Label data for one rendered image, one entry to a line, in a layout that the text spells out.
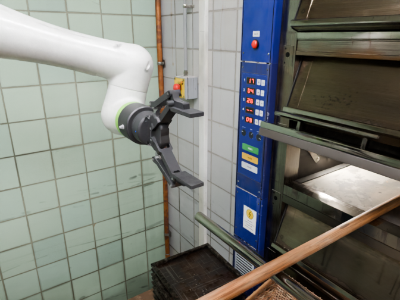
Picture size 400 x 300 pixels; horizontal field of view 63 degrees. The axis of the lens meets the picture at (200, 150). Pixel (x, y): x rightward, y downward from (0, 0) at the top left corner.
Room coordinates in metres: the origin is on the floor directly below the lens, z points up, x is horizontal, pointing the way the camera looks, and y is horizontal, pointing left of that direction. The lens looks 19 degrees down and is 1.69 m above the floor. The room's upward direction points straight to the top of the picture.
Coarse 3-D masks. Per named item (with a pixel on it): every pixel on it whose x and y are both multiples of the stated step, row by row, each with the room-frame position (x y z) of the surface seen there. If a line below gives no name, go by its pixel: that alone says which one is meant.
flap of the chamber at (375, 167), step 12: (264, 132) 0.97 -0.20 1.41; (276, 132) 0.94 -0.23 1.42; (312, 132) 1.05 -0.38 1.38; (288, 144) 0.89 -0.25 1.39; (300, 144) 0.86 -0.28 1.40; (312, 144) 0.83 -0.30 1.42; (348, 144) 0.90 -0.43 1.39; (324, 156) 0.79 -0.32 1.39; (336, 156) 0.77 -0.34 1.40; (348, 156) 0.74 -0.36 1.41; (396, 156) 0.81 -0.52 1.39; (372, 168) 0.69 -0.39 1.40; (384, 168) 0.67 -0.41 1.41; (396, 168) 0.65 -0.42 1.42
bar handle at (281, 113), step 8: (280, 112) 0.99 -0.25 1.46; (296, 120) 0.94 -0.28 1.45; (304, 120) 0.91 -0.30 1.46; (312, 120) 0.89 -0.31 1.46; (296, 128) 0.93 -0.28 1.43; (328, 128) 0.85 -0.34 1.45; (336, 128) 0.83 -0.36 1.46; (344, 128) 0.81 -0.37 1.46; (352, 128) 0.80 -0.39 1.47; (360, 136) 0.78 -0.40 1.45; (368, 136) 0.76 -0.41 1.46; (376, 136) 0.74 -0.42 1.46; (368, 144) 0.76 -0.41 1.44
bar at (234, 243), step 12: (204, 216) 0.87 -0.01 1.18; (216, 228) 0.80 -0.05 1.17; (228, 240) 0.75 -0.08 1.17; (240, 252) 0.71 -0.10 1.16; (252, 252) 0.69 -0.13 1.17; (252, 264) 0.67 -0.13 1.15; (276, 276) 0.61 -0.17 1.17; (288, 276) 0.61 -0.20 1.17; (288, 288) 0.58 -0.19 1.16; (300, 288) 0.57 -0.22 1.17
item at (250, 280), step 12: (384, 204) 0.87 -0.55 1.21; (396, 204) 0.89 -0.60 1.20; (360, 216) 0.81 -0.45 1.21; (372, 216) 0.82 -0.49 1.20; (336, 228) 0.75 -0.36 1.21; (348, 228) 0.76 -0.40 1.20; (312, 240) 0.69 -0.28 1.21; (324, 240) 0.70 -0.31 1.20; (288, 252) 0.65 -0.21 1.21; (300, 252) 0.65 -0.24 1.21; (312, 252) 0.67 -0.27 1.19; (264, 264) 0.61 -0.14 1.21; (276, 264) 0.61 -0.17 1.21; (288, 264) 0.62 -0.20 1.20; (240, 276) 0.57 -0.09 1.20; (252, 276) 0.57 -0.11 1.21; (264, 276) 0.58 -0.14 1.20; (228, 288) 0.53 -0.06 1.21; (240, 288) 0.54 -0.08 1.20
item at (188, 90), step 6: (174, 78) 1.56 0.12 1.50; (180, 78) 1.53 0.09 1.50; (186, 78) 1.50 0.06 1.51; (192, 78) 1.52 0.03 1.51; (180, 84) 1.52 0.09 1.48; (186, 84) 1.50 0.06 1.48; (192, 84) 1.52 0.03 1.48; (180, 90) 1.52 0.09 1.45; (186, 90) 1.50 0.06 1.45; (192, 90) 1.52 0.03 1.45; (180, 96) 1.53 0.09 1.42; (186, 96) 1.50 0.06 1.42; (192, 96) 1.52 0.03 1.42
